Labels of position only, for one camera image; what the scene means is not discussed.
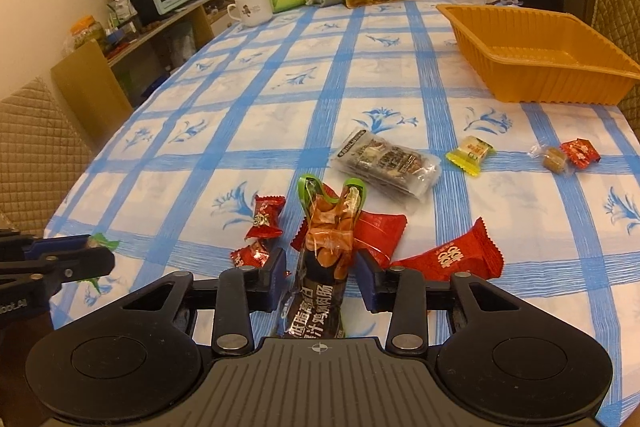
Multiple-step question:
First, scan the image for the large red snack packet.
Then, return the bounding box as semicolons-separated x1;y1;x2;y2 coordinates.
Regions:
390;218;504;282

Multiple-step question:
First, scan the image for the green black sausage snack packet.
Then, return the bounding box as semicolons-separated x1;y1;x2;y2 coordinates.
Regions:
277;174;367;339

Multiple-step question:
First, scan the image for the clear pack of dark snacks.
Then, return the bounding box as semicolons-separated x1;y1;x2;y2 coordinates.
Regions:
331;128;442;202

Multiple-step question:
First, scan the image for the small red candy lower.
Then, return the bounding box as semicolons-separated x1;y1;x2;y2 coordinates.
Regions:
230;239;270;269

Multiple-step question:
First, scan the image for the small red candy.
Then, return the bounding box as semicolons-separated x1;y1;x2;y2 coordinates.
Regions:
230;239;270;269
245;195;286;239

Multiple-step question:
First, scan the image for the red twisted snack packet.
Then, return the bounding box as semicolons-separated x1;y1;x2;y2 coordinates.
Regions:
291;208;408;280

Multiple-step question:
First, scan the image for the small red candy upper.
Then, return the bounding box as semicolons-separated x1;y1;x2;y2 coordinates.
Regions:
245;195;286;239

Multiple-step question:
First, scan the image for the beige quilted chair left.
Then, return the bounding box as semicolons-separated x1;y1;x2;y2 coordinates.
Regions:
1;78;93;236

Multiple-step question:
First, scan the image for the yellow green wrapped candy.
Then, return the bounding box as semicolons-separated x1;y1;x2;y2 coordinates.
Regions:
446;135;496;176

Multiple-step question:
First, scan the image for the wooden shelf unit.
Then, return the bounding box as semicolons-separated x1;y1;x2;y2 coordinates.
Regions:
51;0;232;150

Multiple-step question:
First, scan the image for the blue checked tablecloth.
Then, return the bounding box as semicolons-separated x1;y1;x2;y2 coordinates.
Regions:
46;0;639;426

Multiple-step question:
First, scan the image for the clear wrapped brown candy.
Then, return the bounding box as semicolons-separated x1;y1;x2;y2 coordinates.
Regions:
528;144;574;176

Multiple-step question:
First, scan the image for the red wrapped candy right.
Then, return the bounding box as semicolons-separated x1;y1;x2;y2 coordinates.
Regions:
560;139;601;170

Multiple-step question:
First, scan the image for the green white bag on shelf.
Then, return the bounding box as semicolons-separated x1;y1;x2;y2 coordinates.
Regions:
106;0;138;28

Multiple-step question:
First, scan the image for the orange plastic tray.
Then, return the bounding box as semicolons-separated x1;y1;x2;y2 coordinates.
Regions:
437;4;639;106

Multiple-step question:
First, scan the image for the white mug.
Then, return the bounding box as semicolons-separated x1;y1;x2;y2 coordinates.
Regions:
227;0;273;28

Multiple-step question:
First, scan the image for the yellow quilted chair right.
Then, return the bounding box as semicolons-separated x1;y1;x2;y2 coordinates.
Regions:
590;0;640;138

